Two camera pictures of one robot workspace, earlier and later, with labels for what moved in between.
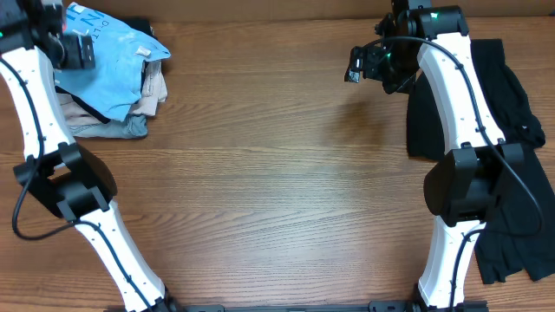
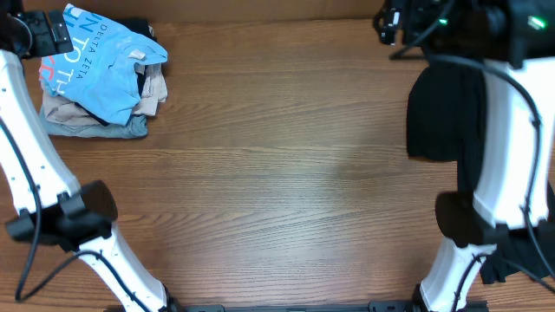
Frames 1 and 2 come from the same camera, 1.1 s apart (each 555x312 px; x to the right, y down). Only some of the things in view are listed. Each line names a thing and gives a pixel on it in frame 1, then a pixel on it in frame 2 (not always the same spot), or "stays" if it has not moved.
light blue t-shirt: x=120 y=50 stays
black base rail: x=381 y=306 stays
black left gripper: x=81 y=52 → x=48 y=33
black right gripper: x=373 y=61 → x=391 y=26
